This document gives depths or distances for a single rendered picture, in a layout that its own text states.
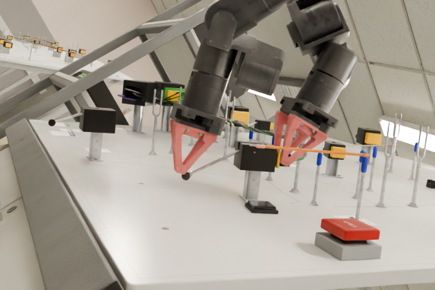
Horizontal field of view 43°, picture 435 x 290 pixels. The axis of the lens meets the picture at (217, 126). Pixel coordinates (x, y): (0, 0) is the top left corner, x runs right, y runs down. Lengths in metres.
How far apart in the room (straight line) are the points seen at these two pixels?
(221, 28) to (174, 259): 0.34
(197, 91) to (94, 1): 7.70
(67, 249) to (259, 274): 0.21
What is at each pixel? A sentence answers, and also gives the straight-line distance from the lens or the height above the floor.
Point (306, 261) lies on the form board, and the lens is 0.63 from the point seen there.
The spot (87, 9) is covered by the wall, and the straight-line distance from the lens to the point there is 8.46.
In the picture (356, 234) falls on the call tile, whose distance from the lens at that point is 0.66.
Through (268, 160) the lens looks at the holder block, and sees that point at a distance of 0.85.
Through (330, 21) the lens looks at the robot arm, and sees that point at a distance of 0.89.
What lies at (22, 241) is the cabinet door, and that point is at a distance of 0.87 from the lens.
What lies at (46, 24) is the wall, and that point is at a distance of 8.36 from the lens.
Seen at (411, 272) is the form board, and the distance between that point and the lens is 0.68.
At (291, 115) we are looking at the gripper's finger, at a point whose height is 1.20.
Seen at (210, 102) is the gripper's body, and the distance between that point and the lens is 0.81.
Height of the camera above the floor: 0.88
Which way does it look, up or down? 15 degrees up
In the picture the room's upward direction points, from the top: 57 degrees clockwise
